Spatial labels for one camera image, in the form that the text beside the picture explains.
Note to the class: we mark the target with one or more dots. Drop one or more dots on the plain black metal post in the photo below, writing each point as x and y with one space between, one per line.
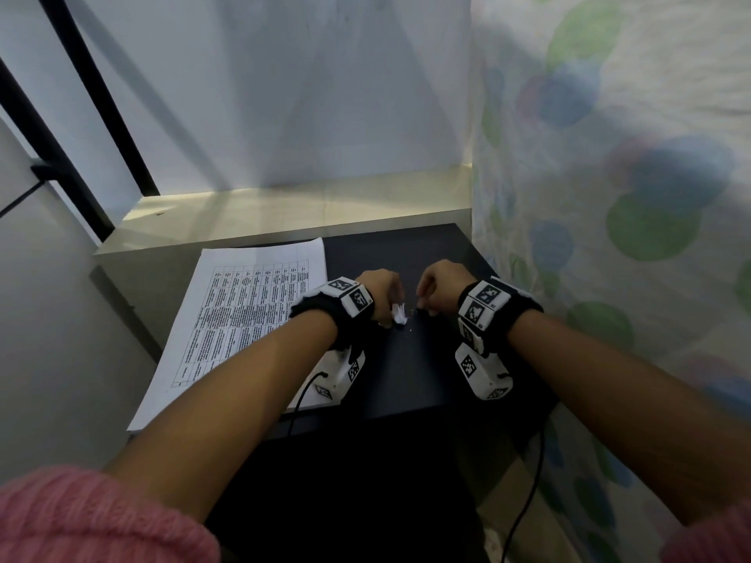
98 93

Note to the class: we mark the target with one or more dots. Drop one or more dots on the person's left hand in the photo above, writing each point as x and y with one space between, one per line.
384 290

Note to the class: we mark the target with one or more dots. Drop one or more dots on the spotted pastel curtain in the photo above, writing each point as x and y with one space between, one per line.
645 140

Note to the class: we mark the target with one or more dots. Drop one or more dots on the cream wooden ledge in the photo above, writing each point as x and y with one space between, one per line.
293 211

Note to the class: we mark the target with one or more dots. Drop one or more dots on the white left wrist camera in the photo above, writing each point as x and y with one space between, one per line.
334 375

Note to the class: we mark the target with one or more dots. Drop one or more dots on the stack of printed papers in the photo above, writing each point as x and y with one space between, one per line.
258 254

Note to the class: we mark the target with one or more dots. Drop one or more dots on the black table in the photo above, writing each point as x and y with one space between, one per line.
405 381

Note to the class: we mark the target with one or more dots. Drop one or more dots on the person's left forearm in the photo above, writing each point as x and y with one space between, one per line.
223 416

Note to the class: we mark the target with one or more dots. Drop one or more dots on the black post with bracket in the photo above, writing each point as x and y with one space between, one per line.
76 193

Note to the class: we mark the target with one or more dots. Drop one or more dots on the person's right forearm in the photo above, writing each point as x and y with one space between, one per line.
633 404

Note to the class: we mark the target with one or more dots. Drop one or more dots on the person's right hand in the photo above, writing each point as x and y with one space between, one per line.
446 287

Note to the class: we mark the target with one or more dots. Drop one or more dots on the white marker cube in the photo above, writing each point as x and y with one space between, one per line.
484 375

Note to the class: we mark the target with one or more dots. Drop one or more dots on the paper scrap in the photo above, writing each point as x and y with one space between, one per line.
400 316

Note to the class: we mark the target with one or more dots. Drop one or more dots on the pink knit sleeve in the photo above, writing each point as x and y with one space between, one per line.
88 521
716 539

